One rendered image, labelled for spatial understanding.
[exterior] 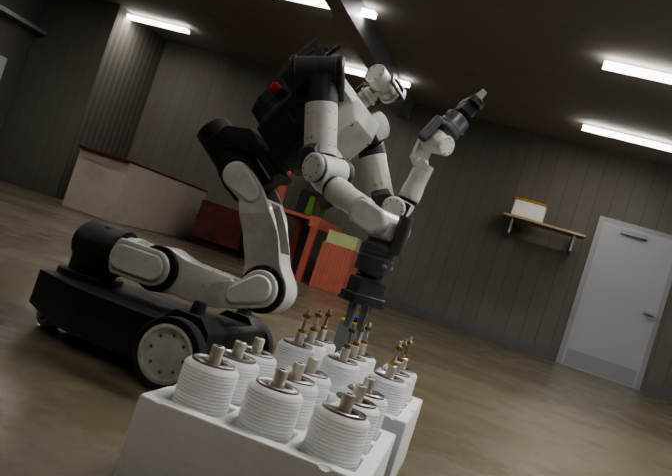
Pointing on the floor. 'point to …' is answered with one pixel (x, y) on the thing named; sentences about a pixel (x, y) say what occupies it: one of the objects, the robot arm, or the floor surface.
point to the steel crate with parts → (218, 229)
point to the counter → (132, 194)
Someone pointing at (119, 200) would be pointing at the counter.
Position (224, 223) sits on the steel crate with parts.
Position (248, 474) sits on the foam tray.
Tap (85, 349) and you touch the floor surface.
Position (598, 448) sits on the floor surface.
